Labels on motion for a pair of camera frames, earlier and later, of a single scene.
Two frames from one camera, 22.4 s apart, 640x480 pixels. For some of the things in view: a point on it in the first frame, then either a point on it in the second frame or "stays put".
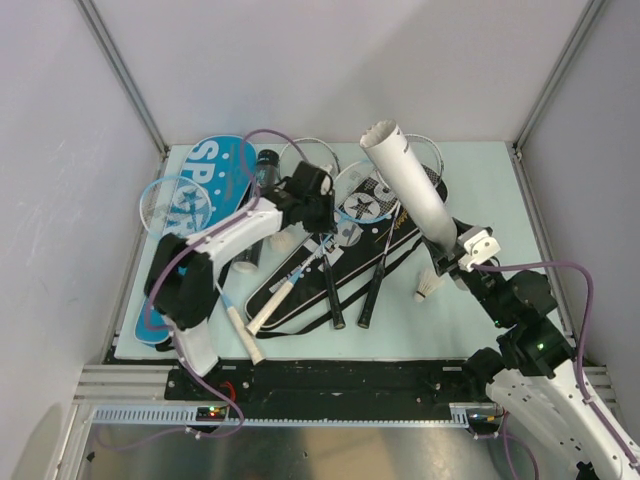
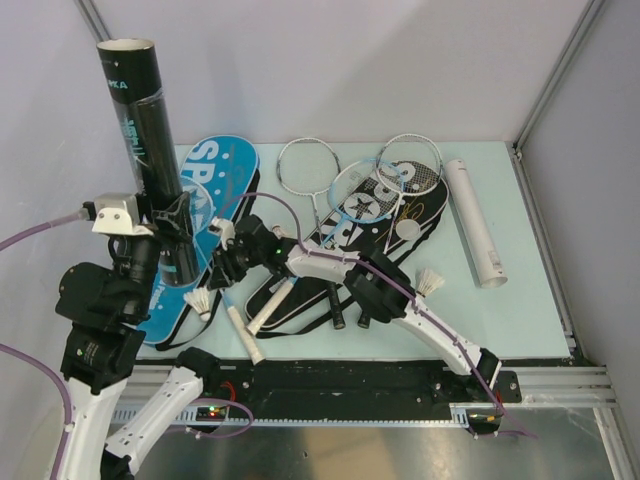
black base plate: x=345 y=390 stays put
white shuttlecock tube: x=387 y=146 → x=477 y=231
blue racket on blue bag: x=178 y=205 stays put
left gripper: x=326 y=224 → x=174 y=216
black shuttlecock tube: x=267 y=167 → x=129 y=72
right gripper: x=443 y=264 → x=225 y=272
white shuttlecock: x=429 y=283 stays put
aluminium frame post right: x=591 y=10 stays put
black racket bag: x=374 y=241 stays put
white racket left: x=321 y=152 stays put
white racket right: x=432 y=162 stays put
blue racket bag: x=216 y=174 stays put
